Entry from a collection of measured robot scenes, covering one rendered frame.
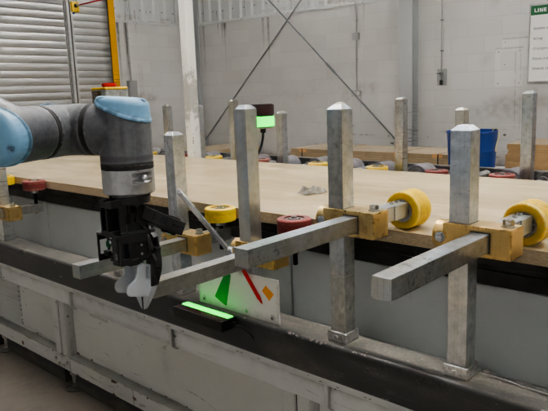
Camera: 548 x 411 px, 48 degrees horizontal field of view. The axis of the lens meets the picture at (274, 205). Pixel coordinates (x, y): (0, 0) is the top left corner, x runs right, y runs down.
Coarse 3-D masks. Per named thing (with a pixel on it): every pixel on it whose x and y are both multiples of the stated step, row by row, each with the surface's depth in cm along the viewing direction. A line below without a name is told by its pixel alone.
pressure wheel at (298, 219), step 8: (288, 216) 143; (296, 216) 141; (304, 216) 142; (280, 224) 139; (288, 224) 138; (296, 224) 138; (304, 224) 138; (280, 232) 140; (296, 256) 142; (296, 264) 143
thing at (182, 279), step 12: (204, 264) 122; (216, 264) 123; (228, 264) 125; (168, 276) 115; (180, 276) 116; (192, 276) 118; (204, 276) 120; (216, 276) 123; (168, 288) 114; (180, 288) 116
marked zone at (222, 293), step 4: (224, 276) 141; (228, 276) 140; (224, 280) 142; (228, 280) 141; (220, 284) 143; (224, 284) 142; (228, 284) 141; (220, 288) 143; (224, 288) 142; (228, 288) 141; (216, 292) 144; (220, 292) 143; (224, 292) 142; (216, 296) 144; (220, 296) 144; (224, 296) 142; (220, 300) 144; (224, 300) 143; (224, 304) 143
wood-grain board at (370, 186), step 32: (64, 160) 301; (96, 160) 295; (160, 160) 285; (192, 160) 279; (224, 160) 274; (96, 192) 204; (160, 192) 189; (192, 192) 187; (224, 192) 184; (288, 192) 180; (384, 192) 174; (448, 192) 170; (480, 192) 168; (512, 192) 167; (544, 192) 165; (544, 256) 108
